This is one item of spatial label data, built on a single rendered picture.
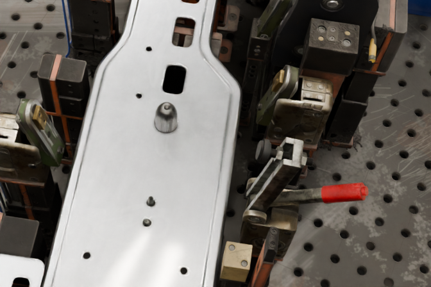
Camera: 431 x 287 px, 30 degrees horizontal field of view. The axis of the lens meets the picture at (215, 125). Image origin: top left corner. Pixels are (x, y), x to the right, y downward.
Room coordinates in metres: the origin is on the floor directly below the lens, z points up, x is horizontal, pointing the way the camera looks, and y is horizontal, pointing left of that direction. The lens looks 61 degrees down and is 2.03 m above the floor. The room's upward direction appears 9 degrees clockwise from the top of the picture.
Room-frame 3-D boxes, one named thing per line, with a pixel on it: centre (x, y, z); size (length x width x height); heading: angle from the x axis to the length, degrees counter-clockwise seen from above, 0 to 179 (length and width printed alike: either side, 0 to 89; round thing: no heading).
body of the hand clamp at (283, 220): (0.42, -0.09, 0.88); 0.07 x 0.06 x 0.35; 90
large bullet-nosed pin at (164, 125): (0.55, 0.07, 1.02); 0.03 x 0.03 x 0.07
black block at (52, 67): (0.62, 0.24, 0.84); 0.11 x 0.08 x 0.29; 90
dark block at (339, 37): (0.67, -0.14, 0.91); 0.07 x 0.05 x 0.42; 90
